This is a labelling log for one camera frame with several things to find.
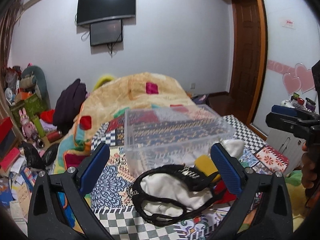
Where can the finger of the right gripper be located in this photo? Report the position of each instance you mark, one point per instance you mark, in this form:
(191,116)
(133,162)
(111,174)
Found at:
(284,110)

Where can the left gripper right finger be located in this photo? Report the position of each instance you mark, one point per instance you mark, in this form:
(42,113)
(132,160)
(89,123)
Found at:
(273,218)

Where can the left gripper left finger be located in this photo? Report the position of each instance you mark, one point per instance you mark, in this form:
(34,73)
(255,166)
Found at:
(46,218)

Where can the red velvet gold pouch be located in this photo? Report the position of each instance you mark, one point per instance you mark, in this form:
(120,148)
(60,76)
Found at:
(222,194)

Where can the white drawstring pouch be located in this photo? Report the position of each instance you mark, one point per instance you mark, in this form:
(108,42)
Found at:
(235,147)

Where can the yellow sponge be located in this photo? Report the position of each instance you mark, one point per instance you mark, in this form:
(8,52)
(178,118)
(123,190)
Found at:
(205,164)

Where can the clear plastic storage box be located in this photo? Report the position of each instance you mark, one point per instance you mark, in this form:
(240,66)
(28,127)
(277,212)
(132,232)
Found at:
(171,135)

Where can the person right hand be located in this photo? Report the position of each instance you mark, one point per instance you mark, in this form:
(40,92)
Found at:
(308,174)

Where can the black plastic bag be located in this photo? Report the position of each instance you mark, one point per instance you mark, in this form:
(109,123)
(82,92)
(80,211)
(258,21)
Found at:
(33,158)

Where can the brown wooden door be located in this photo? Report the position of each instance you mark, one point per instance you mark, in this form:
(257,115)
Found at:
(246,56)

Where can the red box stack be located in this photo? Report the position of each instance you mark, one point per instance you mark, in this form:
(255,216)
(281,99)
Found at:
(8,141)

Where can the white sliding wardrobe door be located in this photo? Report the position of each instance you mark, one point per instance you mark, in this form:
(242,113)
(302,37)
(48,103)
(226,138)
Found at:
(293,48)

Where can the red cylindrical can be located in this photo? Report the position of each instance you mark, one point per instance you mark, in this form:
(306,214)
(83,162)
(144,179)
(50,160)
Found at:
(54,136)

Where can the green bottle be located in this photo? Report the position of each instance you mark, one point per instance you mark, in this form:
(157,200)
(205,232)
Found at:
(36,121)

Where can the purple bag on floor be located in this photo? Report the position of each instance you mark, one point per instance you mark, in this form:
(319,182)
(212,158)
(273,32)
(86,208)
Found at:
(200,99)

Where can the pink bunny toy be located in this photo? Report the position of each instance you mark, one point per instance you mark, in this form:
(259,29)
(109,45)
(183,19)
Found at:
(28,128)

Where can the green storage box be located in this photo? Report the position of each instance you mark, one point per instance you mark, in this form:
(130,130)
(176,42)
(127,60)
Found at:
(33,105)

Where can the dark purple clothing pile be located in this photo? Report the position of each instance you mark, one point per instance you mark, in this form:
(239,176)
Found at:
(68,106)

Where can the beige patchwork fleece blanket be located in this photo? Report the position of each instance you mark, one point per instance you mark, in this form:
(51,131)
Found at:
(142,90)

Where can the grey green plush pillow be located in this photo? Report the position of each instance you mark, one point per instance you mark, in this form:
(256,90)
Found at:
(33,80)

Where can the yellow curved pillow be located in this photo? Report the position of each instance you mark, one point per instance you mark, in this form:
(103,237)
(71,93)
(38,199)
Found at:
(103,80)

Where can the striped brown curtain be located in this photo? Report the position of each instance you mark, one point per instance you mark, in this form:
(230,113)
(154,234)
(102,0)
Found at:
(7,27)

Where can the small black wall monitor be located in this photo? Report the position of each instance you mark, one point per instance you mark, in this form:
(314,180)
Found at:
(106,32)

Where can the large black wall television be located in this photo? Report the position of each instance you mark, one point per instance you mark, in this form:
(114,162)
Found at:
(91,11)

